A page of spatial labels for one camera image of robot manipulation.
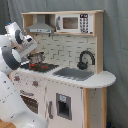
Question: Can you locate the silver toy pot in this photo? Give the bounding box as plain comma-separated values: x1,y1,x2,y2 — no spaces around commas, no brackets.
28,52,45,64

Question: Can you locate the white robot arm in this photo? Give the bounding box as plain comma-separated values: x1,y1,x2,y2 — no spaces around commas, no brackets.
0,22,48,128

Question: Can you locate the wooden toy kitchen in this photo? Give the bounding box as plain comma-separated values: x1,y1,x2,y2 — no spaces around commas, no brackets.
11,10,116,128

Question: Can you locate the grey toy sink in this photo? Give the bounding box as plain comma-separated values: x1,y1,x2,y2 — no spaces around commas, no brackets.
53,67,93,81

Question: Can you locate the black toy faucet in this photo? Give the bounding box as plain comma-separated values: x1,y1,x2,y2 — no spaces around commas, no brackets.
77,50,95,70

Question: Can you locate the black toy stovetop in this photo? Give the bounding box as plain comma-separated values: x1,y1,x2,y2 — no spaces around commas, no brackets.
21,63,57,73

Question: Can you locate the right oven knob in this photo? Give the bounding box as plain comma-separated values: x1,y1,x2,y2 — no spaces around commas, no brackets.
32,81,39,87

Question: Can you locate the oven knob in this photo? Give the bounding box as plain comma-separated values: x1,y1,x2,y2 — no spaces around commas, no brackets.
32,81,39,87
14,76,20,82

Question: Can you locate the white cabinet door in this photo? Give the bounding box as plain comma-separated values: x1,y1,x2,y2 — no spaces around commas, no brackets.
47,83,83,128

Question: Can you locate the toy microwave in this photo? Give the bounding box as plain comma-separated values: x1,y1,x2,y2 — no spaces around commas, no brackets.
56,13,94,34

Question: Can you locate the grey range hood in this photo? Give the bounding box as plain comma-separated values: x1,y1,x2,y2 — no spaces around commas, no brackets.
27,14,55,34

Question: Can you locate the toy oven door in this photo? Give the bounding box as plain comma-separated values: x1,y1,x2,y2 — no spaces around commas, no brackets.
20,90,38,113

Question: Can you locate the left oven knob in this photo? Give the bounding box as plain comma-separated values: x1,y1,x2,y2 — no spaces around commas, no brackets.
14,76,20,82

